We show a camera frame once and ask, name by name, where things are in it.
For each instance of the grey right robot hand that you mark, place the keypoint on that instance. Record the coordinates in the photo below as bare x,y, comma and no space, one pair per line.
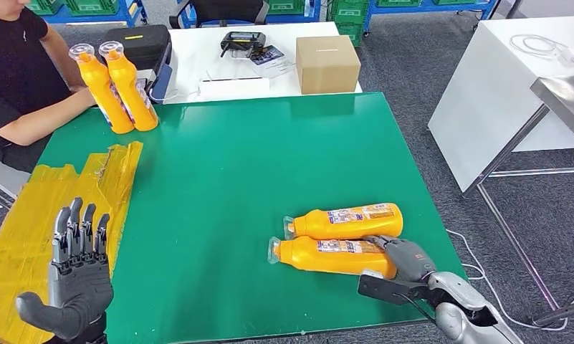
412,263

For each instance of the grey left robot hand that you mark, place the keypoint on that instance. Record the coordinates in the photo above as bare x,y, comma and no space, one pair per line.
80,289

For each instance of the orange detergent bottle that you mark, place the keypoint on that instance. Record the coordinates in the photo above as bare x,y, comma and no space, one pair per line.
134,104
315,259
96,95
324,225

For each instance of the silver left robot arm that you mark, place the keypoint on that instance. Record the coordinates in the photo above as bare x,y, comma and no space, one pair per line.
87,338

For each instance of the person's left forearm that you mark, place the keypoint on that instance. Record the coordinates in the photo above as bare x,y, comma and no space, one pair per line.
61,57

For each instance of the person's right forearm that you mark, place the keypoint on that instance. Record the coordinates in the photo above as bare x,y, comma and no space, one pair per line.
39,121

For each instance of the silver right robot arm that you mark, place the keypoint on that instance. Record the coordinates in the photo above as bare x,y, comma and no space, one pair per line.
457,318

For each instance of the yellow plastic sheet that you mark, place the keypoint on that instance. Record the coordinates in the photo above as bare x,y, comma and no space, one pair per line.
30,223

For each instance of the white table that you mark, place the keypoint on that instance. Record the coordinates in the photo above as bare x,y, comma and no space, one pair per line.
486,99
191,54

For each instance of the brown cardboard box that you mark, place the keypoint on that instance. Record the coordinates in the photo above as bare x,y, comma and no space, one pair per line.
328,66

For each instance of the stainless steel table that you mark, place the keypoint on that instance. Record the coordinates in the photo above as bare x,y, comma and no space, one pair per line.
562,99

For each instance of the person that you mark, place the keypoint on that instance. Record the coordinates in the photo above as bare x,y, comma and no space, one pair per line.
11,66

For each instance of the green plastic crate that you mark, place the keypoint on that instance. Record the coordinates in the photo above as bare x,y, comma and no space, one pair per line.
346,12
44,5
286,5
349,34
398,2
92,6

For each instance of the long white box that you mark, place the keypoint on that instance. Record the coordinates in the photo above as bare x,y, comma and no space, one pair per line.
234,89

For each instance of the black carrying case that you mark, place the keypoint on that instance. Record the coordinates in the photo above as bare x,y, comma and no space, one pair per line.
134,45

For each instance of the printed booklet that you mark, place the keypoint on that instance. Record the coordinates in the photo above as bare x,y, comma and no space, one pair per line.
267,56

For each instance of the blue metal shelf rack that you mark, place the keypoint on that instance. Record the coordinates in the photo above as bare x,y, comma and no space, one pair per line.
87,19
310,9

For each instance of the black remote controller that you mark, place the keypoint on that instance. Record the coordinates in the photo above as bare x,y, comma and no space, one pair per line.
243,42

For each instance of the black office chair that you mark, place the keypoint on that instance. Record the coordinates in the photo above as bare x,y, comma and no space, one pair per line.
220,12

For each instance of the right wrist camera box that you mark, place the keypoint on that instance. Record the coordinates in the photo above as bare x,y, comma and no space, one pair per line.
386,290

